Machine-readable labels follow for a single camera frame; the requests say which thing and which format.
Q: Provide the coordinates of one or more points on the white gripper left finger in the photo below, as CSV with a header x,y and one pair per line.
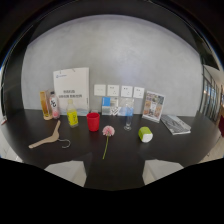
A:
x,y
70,170

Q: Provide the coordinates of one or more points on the red plastic cup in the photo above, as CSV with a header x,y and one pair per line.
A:
x,y
93,122

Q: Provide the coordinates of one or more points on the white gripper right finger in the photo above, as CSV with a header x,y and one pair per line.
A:
x,y
160,170

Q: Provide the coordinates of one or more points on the white paper bag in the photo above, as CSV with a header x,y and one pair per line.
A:
x,y
71,90

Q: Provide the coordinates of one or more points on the pink label clear bottle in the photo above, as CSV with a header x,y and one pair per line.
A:
x,y
54,105

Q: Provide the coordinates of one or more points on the grey magazine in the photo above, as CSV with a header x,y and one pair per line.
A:
x,y
175,124

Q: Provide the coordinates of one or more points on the pink artificial flower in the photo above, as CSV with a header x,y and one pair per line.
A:
x,y
107,133

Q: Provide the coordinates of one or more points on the white wall socket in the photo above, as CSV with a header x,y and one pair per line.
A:
x,y
126,91
113,90

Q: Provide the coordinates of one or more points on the yellow label drink bottle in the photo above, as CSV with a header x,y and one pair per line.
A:
x,y
72,115

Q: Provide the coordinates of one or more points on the green and white box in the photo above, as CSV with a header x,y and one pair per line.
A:
x,y
145,134

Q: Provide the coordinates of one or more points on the tall amber glass container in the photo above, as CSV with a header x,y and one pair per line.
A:
x,y
45,106

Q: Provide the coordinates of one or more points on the clear acrylic card stand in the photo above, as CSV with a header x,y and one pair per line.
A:
x,y
126,108

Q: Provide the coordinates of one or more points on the clear stemmed glass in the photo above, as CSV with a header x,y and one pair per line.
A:
x,y
128,120

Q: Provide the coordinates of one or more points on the wooden clothes hanger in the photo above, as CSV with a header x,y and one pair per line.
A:
x,y
46,138

